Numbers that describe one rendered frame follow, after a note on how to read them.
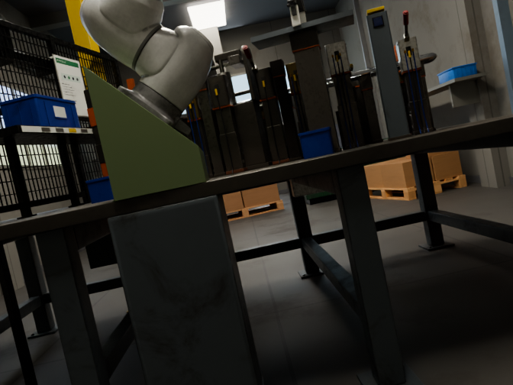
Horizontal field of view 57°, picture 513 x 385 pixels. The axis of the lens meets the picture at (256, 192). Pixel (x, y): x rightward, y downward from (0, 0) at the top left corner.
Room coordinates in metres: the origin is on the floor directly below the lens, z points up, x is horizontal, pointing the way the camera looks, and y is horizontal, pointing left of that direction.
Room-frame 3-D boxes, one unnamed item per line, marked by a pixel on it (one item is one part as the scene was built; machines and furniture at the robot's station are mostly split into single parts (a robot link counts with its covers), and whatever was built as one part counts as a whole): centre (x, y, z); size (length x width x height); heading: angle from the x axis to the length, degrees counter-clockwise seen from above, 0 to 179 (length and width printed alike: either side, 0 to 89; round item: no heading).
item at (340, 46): (1.86, -0.42, 0.90); 0.13 x 0.08 x 0.41; 166
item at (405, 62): (1.80, -0.67, 0.88); 0.12 x 0.07 x 0.36; 166
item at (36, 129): (2.14, 0.78, 1.02); 0.90 x 0.22 x 0.03; 166
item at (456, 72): (4.57, -2.14, 1.16); 0.35 x 0.24 x 0.11; 2
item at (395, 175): (5.53, -1.80, 0.34); 1.19 x 0.91 x 0.68; 2
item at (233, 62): (1.94, 0.00, 0.95); 0.18 x 0.13 x 0.49; 76
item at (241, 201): (6.99, 0.25, 0.34); 1.17 x 0.83 x 0.69; 92
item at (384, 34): (1.68, -0.54, 0.92); 0.08 x 0.08 x 0.44; 76
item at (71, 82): (2.46, 0.82, 1.30); 0.23 x 0.02 x 0.31; 166
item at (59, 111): (1.99, 0.81, 1.10); 0.30 x 0.17 x 0.13; 171
